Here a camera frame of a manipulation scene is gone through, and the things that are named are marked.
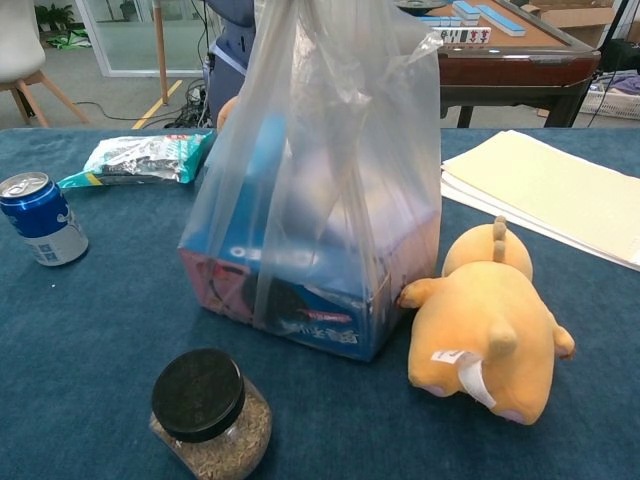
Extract translucent white plastic bag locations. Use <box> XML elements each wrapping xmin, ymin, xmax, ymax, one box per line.
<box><xmin>178</xmin><ymin>0</ymin><xmax>444</xmax><ymax>362</ymax></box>

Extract blue cookie box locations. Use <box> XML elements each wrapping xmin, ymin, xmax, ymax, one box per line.
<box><xmin>178</xmin><ymin>117</ymin><xmax>442</xmax><ymax>362</ymax></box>

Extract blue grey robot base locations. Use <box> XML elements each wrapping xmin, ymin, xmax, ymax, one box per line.
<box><xmin>205</xmin><ymin>0</ymin><xmax>257</xmax><ymax>132</ymax></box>

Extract yellow plush toy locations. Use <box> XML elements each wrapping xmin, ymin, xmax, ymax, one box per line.
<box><xmin>397</xmin><ymin>215</ymin><xmax>576</xmax><ymax>426</ymax></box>

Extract teal white snack packet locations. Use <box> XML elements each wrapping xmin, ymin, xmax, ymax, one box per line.
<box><xmin>57</xmin><ymin>130</ymin><xmax>215</xmax><ymax>187</ymax></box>

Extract clear jar black lid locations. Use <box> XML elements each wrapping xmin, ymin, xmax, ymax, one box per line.
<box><xmin>148</xmin><ymin>348</ymin><xmax>274</xmax><ymax>480</ymax></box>

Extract blue felt table cloth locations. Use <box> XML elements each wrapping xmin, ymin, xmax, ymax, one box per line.
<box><xmin>0</xmin><ymin>127</ymin><xmax>640</xmax><ymax>480</ymax></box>

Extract cream paper stack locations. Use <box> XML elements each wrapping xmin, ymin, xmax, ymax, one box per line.
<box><xmin>439</xmin><ymin>129</ymin><xmax>640</xmax><ymax>274</ymax></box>

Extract wooden pole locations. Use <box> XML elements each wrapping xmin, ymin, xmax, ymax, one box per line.
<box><xmin>152</xmin><ymin>0</ymin><xmax>170</xmax><ymax>106</ymax></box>

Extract row of face-showing mahjong tiles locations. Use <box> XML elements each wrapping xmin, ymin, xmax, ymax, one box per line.
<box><xmin>432</xmin><ymin>27</ymin><xmax>494</xmax><ymax>45</ymax></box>

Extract row of blue-backed mahjong tiles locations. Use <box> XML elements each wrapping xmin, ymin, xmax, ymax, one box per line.
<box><xmin>477</xmin><ymin>3</ymin><xmax>527</xmax><ymax>37</ymax></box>
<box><xmin>418</xmin><ymin>15</ymin><xmax>464</xmax><ymax>29</ymax></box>
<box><xmin>452</xmin><ymin>0</ymin><xmax>484</xmax><ymax>26</ymax></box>

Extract dark wooden mahjong table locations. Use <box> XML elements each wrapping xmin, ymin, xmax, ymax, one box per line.
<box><xmin>394</xmin><ymin>0</ymin><xmax>601</xmax><ymax>129</ymax></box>

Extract blue drink can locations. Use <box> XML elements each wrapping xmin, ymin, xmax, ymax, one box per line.
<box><xmin>0</xmin><ymin>171</ymin><xmax>90</xmax><ymax>267</ymax></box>

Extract white framed glass door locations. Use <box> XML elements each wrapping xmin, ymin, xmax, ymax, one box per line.
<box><xmin>79</xmin><ymin>0</ymin><xmax>211</xmax><ymax>77</ymax></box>

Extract white plastic basket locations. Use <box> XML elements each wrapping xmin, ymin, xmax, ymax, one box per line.
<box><xmin>579</xmin><ymin>69</ymin><xmax>640</xmax><ymax>119</ymax></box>

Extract green potted plant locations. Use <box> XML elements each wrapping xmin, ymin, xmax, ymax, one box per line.
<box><xmin>34</xmin><ymin>2</ymin><xmax>76</xmax><ymax>34</ymax></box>

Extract white chair wooden legs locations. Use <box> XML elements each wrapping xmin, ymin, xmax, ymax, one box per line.
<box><xmin>0</xmin><ymin>0</ymin><xmax>91</xmax><ymax>129</ymax></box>

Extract black tripod stand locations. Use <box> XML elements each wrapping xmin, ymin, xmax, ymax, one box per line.
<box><xmin>602</xmin><ymin>0</ymin><xmax>632</xmax><ymax>51</ymax></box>

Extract black floor cable bundle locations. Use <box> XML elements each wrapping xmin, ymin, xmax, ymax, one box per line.
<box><xmin>164</xmin><ymin>77</ymin><xmax>209</xmax><ymax>130</ymax></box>

